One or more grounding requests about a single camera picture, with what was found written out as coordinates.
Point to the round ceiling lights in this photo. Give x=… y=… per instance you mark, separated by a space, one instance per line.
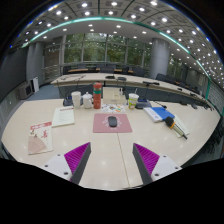
x=114 y=4

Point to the green printed drink cup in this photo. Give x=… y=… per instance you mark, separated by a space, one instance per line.
x=133 y=101

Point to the white red-headed booklet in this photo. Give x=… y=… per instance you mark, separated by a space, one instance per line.
x=63 y=116

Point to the grey floor cabinet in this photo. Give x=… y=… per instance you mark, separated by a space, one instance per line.
x=25 y=91

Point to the red fan-print magazine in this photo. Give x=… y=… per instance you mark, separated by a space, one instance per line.
x=40 y=138

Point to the black computer mouse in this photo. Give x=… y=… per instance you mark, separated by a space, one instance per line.
x=112 y=121

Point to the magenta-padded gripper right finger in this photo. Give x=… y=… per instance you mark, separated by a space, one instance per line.
x=148 y=158

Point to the dark office chairs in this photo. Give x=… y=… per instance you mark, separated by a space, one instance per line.
x=106 y=70

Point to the black yellow handheld microphone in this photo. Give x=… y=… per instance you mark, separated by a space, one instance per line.
x=170 y=122

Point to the white compartment tray box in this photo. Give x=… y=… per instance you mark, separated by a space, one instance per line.
x=113 y=96

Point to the white standing board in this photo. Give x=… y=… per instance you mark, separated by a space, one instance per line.
x=35 y=84

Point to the pink mouse pad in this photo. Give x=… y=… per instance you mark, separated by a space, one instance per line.
x=100 y=126

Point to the blue and white book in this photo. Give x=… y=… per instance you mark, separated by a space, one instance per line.
x=158 y=113

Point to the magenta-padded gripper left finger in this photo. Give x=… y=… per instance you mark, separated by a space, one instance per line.
x=75 y=158

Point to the white lidded mug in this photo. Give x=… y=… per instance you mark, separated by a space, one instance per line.
x=87 y=101

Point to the long beige conference desk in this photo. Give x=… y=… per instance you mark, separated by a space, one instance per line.
x=100 y=78

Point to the red green-banded thermos bottle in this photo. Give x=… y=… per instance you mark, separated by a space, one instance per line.
x=97 y=98

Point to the black gooseneck desk microphone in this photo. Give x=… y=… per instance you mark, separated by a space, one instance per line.
x=143 y=104
x=67 y=101

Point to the colourful sticker sheet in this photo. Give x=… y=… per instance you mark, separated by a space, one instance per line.
x=111 y=108

